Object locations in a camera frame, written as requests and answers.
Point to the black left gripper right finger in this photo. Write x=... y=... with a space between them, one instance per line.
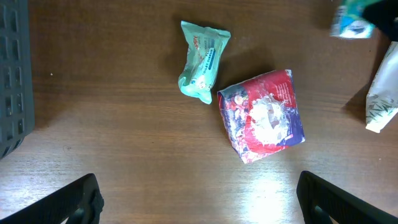
x=323 y=202

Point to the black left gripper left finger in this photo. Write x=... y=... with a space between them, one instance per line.
x=79 y=202

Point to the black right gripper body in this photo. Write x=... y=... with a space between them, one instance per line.
x=383 y=15

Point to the teal small tissue pack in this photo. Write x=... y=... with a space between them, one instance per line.
x=348 y=22

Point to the white cone-shaped pouch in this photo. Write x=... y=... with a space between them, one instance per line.
x=381 y=100

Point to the red purple snack bag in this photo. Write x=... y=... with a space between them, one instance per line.
x=261 y=116

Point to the mint green wipes pack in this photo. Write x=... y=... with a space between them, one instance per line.
x=205 y=47

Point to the grey plastic mesh basket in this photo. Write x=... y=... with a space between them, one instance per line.
x=17 y=98

